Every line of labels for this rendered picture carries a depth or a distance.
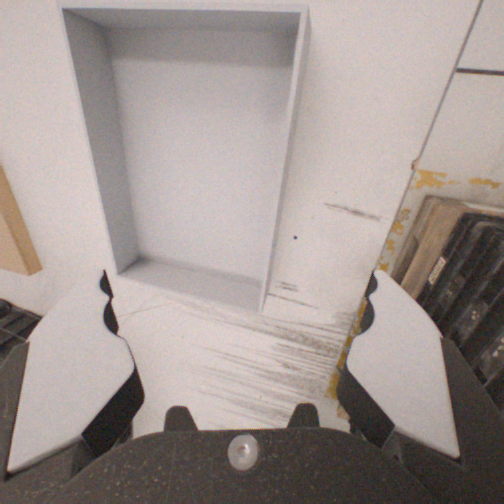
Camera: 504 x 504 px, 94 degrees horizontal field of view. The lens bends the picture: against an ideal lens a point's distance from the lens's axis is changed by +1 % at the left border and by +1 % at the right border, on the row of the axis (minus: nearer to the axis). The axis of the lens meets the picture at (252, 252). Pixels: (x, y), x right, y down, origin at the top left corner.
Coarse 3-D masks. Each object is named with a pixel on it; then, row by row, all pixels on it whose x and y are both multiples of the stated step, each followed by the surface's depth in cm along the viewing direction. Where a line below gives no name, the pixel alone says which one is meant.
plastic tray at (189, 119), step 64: (128, 64) 24; (192, 64) 22; (256, 64) 21; (128, 128) 27; (192, 128) 25; (256, 128) 23; (128, 192) 30; (192, 192) 28; (256, 192) 26; (128, 256) 33; (192, 256) 33; (256, 256) 30
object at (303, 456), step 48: (192, 432) 5; (240, 432) 5; (288, 432) 5; (336, 432) 5; (96, 480) 4; (144, 480) 4; (192, 480) 4; (240, 480) 4; (288, 480) 4; (336, 480) 4; (384, 480) 4
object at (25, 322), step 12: (12, 312) 52; (24, 312) 50; (0, 324) 48; (12, 324) 48; (24, 324) 49; (36, 324) 50; (0, 336) 46; (12, 336) 46; (24, 336) 47; (0, 348) 44; (12, 348) 45; (0, 360) 42; (132, 420) 62; (132, 432) 65
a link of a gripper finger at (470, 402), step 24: (456, 360) 7; (456, 384) 6; (480, 384) 7; (456, 408) 6; (480, 408) 6; (456, 432) 5; (480, 432) 5; (408, 456) 5; (432, 456) 5; (480, 456) 5; (432, 480) 5; (456, 480) 5; (480, 480) 5
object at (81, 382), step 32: (96, 288) 10; (64, 320) 8; (96, 320) 8; (32, 352) 7; (64, 352) 7; (96, 352) 7; (128, 352) 7; (32, 384) 6; (64, 384) 6; (96, 384) 6; (128, 384) 6; (32, 416) 6; (64, 416) 6; (96, 416) 6; (128, 416) 7; (32, 448) 5; (64, 448) 5; (96, 448) 6
